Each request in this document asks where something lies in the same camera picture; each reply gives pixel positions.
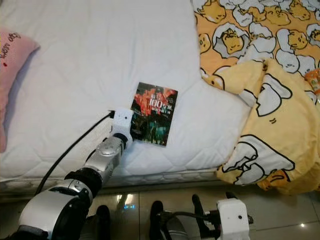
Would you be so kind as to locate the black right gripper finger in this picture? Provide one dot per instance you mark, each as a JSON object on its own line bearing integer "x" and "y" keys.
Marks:
{"x": 231, "y": 196}
{"x": 200, "y": 210}

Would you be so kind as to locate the dark book red cover art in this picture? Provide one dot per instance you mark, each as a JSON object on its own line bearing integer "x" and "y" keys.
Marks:
{"x": 155, "y": 107}

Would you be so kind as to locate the robot right foot black grey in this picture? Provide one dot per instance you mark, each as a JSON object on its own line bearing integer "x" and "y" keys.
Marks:
{"x": 172, "y": 227}

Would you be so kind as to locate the robot foot black grey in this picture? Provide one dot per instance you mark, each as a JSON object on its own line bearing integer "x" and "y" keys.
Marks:
{"x": 103, "y": 225}
{"x": 172, "y": 227}

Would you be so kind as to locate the yellow cartoon egg print duvet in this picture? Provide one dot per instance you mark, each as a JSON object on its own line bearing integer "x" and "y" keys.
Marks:
{"x": 280, "y": 130}

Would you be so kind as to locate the white quilted mattress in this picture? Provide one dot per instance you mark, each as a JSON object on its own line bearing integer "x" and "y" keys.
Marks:
{"x": 105, "y": 50}

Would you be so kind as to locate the robot left foot black grey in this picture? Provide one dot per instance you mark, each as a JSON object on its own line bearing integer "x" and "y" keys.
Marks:
{"x": 103, "y": 225}

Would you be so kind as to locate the pink pillow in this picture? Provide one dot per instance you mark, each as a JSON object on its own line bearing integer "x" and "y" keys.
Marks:
{"x": 12, "y": 75}

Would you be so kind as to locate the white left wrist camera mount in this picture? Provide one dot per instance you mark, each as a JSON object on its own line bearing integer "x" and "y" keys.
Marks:
{"x": 122, "y": 122}

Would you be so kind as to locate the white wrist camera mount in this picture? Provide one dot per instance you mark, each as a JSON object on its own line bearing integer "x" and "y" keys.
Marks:
{"x": 232, "y": 220}
{"x": 122, "y": 122}

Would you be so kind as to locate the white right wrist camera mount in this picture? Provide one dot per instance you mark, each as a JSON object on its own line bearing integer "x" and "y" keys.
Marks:
{"x": 232, "y": 220}

